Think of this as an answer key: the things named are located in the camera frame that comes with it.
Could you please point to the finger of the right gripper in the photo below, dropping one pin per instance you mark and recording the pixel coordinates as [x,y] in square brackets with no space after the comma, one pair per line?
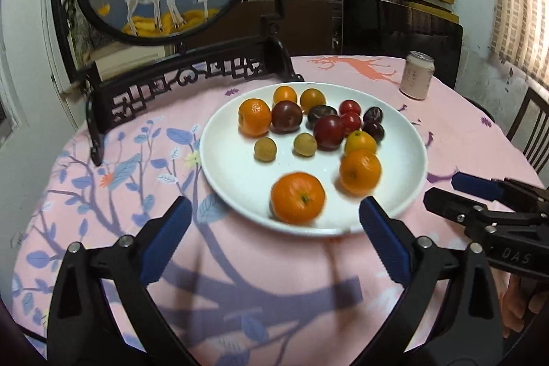
[514,194]
[454,209]

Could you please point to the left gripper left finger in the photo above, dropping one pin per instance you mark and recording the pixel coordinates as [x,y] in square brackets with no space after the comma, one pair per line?
[82,329]

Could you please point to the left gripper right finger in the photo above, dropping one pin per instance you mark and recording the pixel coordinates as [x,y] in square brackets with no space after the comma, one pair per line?
[468,326]

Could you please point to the dark purple plum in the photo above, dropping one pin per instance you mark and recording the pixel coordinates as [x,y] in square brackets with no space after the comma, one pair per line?
[373,114]
[375,130]

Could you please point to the yellow cherry tomato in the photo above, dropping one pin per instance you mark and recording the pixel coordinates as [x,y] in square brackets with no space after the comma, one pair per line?
[359,140]
[311,97]

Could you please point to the red cherry tomato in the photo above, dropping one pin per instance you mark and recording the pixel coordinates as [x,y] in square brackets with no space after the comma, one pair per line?
[349,106]
[351,122]

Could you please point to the dark red plum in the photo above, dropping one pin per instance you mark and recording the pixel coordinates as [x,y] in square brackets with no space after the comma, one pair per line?
[286,117]
[329,132]

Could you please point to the large orange mandarin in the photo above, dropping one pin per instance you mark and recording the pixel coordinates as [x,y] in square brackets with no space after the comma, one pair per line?
[297,198]

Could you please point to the dark brown water chestnut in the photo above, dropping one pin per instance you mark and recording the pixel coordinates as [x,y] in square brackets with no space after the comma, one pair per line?
[317,112]

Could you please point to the tan longan fruit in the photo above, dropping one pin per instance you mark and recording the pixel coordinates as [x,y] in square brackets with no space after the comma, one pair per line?
[265,150]
[305,145]

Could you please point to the small orange mandarin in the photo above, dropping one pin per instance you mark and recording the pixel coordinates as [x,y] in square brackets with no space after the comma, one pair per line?
[284,93]

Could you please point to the right hand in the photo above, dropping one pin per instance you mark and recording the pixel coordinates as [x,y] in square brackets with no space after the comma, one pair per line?
[514,306]

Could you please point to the dark wooden slat chair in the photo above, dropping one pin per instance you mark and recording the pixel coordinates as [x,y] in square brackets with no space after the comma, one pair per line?
[529,131]

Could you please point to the pink drink can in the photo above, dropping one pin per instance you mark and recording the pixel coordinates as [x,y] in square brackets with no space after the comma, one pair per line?
[417,75]

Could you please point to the checkered curtain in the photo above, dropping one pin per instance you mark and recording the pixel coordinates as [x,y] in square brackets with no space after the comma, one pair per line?
[520,36]

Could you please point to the white oval plate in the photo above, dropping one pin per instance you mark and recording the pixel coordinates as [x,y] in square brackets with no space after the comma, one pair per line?
[244,183]

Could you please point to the carved black wooden chair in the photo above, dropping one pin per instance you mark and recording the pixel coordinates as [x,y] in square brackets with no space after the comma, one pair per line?
[111,103]

